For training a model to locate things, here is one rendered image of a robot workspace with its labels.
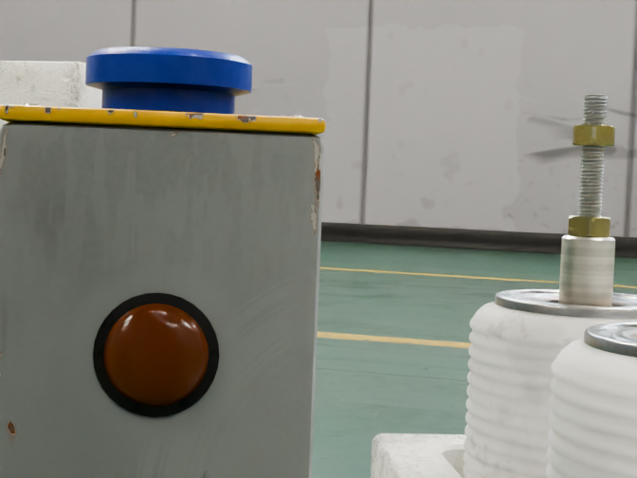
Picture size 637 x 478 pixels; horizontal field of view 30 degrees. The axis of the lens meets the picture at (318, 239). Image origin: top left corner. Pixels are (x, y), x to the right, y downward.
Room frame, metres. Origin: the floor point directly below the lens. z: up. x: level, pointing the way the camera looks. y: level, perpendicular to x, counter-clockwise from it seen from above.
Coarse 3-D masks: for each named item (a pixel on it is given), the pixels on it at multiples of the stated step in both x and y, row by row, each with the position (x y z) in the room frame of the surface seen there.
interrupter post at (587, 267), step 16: (576, 240) 0.49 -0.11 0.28; (592, 240) 0.49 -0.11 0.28; (608, 240) 0.49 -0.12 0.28; (576, 256) 0.49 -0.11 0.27; (592, 256) 0.49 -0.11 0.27; (608, 256) 0.49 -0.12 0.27; (560, 272) 0.50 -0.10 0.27; (576, 272) 0.49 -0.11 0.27; (592, 272) 0.49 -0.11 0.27; (608, 272) 0.49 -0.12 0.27; (560, 288) 0.50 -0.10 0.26; (576, 288) 0.49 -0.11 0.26; (592, 288) 0.49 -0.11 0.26; (608, 288) 0.49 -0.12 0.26; (576, 304) 0.49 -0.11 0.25; (592, 304) 0.49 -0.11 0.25; (608, 304) 0.49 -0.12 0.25
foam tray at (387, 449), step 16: (384, 448) 0.54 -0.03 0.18; (400, 448) 0.53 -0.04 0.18; (416, 448) 0.54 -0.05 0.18; (432, 448) 0.54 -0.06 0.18; (448, 448) 0.54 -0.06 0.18; (464, 448) 0.55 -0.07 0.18; (384, 464) 0.53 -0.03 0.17; (400, 464) 0.50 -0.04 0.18; (416, 464) 0.51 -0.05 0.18; (432, 464) 0.51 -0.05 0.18; (448, 464) 0.51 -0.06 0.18
